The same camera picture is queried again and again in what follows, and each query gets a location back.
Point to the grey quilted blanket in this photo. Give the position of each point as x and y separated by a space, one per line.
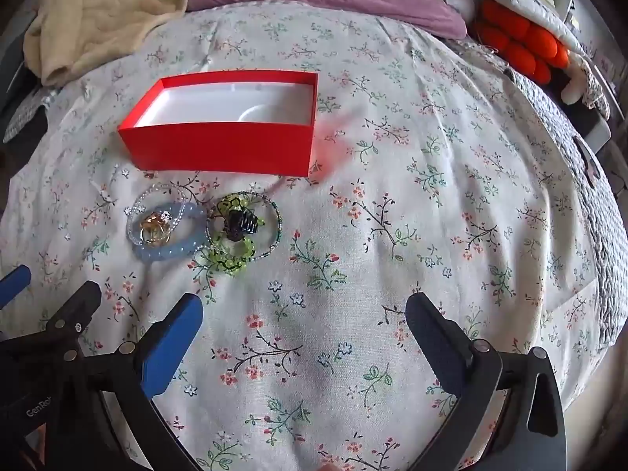
564 157

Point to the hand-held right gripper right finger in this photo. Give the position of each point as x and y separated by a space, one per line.
434 343

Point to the white printed quilt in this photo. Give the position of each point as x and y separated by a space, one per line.
554 14

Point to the beige fleece blanket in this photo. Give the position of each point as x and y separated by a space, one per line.
108 14

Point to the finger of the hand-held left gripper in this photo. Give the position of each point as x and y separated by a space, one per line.
12 287
73 314

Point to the red cardboard box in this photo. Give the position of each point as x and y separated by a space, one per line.
216 149

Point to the floral bed sheet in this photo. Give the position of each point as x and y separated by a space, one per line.
392 235

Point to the black hair claw clip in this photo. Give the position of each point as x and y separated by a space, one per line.
241 221

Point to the grey checked cloth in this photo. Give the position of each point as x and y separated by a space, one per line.
22 122

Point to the orange plush toy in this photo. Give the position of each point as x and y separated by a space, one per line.
520 34

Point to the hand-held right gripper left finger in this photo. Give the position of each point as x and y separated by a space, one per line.
171 348

